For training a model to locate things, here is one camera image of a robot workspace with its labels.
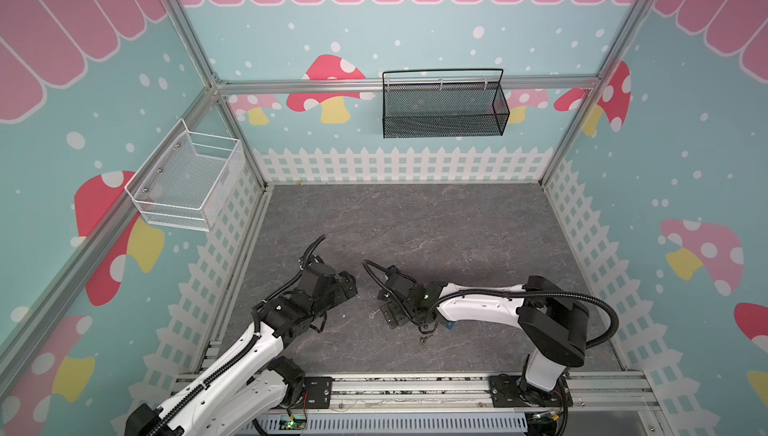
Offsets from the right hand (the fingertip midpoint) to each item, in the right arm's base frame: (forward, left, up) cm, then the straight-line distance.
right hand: (396, 306), depth 87 cm
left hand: (+1, +14, +9) cm, 17 cm away
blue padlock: (-5, -15, -1) cm, 16 cm away
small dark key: (-9, -8, -2) cm, 12 cm away
